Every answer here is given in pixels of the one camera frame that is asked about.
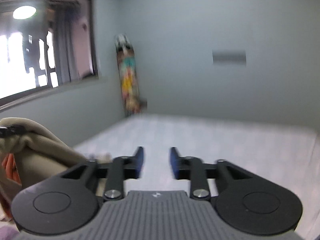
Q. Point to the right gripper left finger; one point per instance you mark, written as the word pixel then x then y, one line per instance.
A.
pixel 69 200

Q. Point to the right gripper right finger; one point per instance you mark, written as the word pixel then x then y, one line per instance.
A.
pixel 245 201

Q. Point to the beige zip hoodie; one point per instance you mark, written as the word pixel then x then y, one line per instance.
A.
pixel 38 153

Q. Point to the polka dot bed sheet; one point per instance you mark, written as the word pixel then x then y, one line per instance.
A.
pixel 285 155

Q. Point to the purple garment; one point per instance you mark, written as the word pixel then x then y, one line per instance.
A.
pixel 8 232

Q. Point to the orange garment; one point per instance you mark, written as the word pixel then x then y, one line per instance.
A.
pixel 10 184

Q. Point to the dark framed window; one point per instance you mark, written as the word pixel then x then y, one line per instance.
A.
pixel 45 44

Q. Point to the grey wall vent plate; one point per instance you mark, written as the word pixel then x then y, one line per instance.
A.
pixel 229 57

